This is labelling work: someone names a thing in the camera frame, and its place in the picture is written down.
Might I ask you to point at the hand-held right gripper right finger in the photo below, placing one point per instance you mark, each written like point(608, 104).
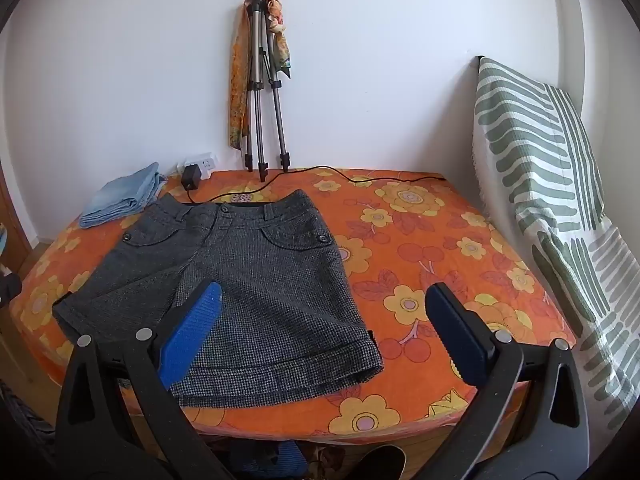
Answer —
point(456, 332)

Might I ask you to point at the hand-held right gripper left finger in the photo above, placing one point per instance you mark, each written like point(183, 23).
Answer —
point(192, 332)

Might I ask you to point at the grey tweed pants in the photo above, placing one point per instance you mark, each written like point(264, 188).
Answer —
point(280, 285)

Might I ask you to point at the folded light blue cloth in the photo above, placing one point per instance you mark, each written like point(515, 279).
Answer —
point(120, 200)

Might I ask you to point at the blue bundle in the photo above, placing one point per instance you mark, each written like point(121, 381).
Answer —
point(275, 460)

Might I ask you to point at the black power adapter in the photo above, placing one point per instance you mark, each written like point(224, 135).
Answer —
point(191, 176)

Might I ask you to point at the white power strip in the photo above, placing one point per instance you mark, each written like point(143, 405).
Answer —
point(207, 162)

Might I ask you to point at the green striped white cushion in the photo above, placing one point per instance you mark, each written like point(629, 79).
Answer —
point(530, 160)

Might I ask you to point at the dark object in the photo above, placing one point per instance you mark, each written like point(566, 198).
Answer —
point(9, 287)

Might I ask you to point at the orange patterned scarf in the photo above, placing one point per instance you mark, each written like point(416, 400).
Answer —
point(237, 85)

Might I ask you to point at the silver black tripod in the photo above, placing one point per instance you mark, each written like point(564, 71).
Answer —
point(256, 85)

